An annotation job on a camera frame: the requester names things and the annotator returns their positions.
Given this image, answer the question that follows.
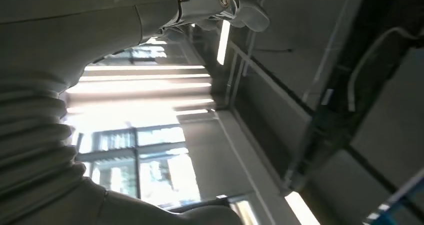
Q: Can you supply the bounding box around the white window blind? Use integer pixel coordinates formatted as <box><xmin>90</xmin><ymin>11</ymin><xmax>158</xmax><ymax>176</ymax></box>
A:
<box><xmin>65</xmin><ymin>64</ymin><xmax>217</xmax><ymax>128</ymax></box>

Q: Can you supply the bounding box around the glass window dark frame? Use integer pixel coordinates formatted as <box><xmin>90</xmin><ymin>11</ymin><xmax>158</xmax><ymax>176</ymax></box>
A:
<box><xmin>75</xmin><ymin>124</ymin><xmax>202</xmax><ymax>208</ymax></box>

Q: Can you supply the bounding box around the blue metal rack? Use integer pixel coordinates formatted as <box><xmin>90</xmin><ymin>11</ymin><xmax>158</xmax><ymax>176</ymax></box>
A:
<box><xmin>363</xmin><ymin>168</ymin><xmax>424</xmax><ymax>225</ymax></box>

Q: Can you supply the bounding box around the ceiling light strip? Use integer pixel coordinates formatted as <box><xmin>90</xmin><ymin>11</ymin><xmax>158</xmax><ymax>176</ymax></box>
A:
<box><xmin>216</xmin><ymin>0</ymin><xmax>238</xmax><ymax>66</ymax></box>
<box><xmin>284</xmin><ymin>191</ymin><xmax>322</xmax><ymax>225</ymax></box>

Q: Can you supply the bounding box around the grey ceiling conduit pipe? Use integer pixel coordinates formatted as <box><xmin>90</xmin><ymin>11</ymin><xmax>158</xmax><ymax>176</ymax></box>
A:
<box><xmin>347</xmin><ymin>26</ymin><xmax>424</xmax><ymax>112</ymax></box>

